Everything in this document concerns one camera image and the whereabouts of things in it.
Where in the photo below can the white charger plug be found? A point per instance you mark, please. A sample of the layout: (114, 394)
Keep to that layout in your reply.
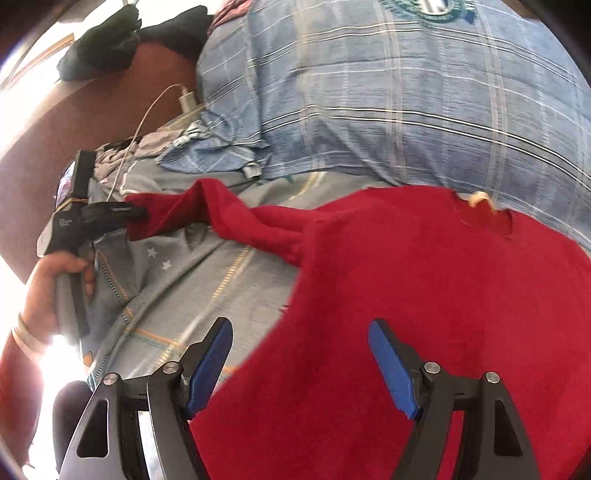
(187, 101)

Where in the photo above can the grey patterned bed sheet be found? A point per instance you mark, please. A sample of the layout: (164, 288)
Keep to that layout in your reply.
(156, 296)

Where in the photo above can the red sleeve left forearm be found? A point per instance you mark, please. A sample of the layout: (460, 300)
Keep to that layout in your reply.
(21, 396)

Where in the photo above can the blue plaid pillow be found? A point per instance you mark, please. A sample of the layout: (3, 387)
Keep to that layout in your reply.
(466, 95)

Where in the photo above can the person's left hand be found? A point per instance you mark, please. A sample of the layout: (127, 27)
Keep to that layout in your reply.
(38, 313)

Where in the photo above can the dark clothes pile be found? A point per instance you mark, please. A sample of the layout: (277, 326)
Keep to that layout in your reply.
(111, 46)

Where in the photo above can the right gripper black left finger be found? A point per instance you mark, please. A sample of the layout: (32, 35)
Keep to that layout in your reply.
(107, 442)

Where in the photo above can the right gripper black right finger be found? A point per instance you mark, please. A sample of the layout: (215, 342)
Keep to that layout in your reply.
(494, 443)

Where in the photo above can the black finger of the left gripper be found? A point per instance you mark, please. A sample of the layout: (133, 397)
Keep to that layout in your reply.
(111, 213)

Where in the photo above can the red knit sweater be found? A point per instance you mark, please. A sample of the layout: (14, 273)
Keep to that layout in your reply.
(469, 289)

